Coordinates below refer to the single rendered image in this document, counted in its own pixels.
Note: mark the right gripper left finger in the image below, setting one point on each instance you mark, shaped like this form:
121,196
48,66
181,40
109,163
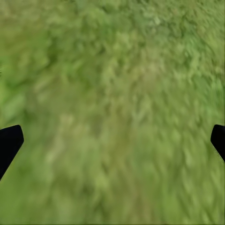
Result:
11,140

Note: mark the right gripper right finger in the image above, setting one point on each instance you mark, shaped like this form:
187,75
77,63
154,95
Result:
218,139

